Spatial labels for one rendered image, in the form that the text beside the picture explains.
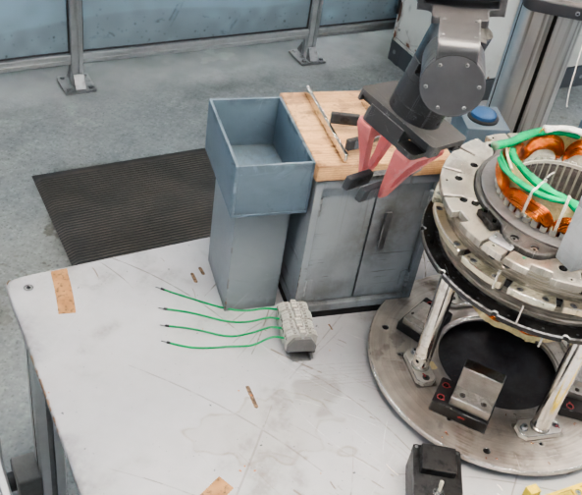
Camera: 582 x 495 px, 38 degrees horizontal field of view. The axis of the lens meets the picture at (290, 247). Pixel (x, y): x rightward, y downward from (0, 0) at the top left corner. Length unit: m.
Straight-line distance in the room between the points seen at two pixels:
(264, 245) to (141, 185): 1.63
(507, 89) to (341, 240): 0.47
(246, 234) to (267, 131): 0.17
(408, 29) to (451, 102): 2.93
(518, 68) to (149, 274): 0.71
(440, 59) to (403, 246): 0.57
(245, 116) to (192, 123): 1.93
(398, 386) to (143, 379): 0.35
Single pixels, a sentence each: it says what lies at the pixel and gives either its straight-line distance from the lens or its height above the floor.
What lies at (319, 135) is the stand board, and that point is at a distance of 1.17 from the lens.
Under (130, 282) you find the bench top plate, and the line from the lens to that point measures 1.33.
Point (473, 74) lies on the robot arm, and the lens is 0.75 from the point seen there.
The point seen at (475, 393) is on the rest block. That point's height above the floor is 0.84.
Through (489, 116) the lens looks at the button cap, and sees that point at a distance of 1.36.
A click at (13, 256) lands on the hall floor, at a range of 2.57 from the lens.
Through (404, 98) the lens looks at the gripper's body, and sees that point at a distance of 0.84.
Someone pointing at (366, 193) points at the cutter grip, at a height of 1.18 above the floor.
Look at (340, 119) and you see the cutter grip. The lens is 1.17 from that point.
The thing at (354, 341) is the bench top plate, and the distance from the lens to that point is 1.28.
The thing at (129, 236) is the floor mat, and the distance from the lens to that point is 2.61.
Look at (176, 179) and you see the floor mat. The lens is 2.85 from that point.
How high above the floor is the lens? 1.68
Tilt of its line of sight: 40 degrees down
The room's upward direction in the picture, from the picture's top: 10 degrees clockwise
